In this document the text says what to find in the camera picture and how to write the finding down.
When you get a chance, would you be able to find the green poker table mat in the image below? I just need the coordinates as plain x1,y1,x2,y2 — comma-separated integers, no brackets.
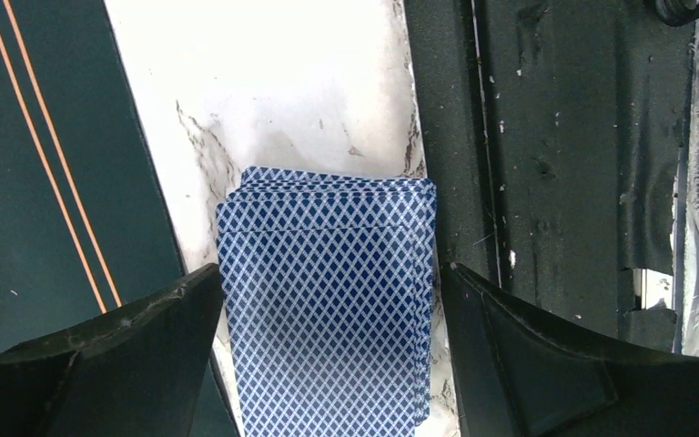
0,1,238,436

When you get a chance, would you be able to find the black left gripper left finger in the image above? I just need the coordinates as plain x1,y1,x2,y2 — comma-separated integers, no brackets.
0,264,224,436

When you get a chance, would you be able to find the black mounting rail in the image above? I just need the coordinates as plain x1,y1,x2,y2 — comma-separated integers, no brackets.
403,1,699,356

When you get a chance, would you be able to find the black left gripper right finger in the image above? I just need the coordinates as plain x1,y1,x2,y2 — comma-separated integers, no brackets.
442,263,699,436

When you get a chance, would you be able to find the blue playing card deck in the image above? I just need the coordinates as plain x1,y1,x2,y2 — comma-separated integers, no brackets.
216,167,437,436

